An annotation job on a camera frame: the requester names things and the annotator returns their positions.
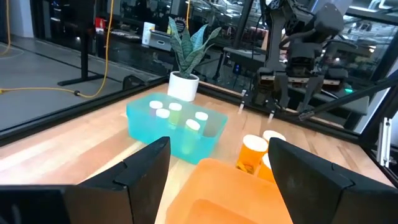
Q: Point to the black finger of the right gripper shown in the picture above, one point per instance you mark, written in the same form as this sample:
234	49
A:
311	93
282	91

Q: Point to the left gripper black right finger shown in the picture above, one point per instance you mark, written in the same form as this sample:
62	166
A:
311	193

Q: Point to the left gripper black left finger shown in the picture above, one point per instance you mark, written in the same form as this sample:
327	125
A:
141	186

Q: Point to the orange pill bottle white cap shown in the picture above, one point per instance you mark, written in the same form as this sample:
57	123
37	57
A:
265	170
273	136
250	154

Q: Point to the yellow vial white cap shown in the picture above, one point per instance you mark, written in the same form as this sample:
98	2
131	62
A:
191	137

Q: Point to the short pale vial white cap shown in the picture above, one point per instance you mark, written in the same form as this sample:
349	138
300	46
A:
162	114

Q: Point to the green vial white cap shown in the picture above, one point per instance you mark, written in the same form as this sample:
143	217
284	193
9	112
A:
174	112

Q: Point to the pink vial white cap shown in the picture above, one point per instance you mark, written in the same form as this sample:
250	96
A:
155	106

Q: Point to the clear vial white cap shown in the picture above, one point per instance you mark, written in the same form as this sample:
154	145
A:
201	121

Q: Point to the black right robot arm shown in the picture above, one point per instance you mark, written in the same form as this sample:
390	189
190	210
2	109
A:
275	46

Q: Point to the teal translucent plastic bin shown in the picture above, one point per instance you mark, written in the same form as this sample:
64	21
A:
146	133

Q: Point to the orange translucent plastic bin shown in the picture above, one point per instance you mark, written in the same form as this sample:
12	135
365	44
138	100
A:
217	186

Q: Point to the green lit mouse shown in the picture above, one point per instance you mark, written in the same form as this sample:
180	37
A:
349	91

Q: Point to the grey desk with black legs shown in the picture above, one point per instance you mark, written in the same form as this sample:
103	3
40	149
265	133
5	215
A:
245	53

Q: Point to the white round plant pot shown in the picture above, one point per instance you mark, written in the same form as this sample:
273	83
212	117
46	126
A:
183	88

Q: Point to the green snake plant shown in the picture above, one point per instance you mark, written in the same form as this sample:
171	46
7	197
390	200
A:
188	49

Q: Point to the grey storage box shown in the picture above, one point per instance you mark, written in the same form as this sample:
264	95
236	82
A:
160	41

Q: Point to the white cylindrical container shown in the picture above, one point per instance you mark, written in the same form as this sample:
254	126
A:
148	33

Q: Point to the black floor stand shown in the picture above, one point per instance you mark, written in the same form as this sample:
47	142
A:
84	46

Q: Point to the red object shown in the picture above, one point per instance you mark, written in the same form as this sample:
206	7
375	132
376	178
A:
99	24

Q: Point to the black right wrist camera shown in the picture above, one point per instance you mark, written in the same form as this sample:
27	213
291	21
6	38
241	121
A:
326	20

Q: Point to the silver aluminium bracket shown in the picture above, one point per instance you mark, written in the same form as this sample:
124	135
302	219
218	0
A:
385	140

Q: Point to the black bracket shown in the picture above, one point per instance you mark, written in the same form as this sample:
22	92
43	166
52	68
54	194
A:
133	81

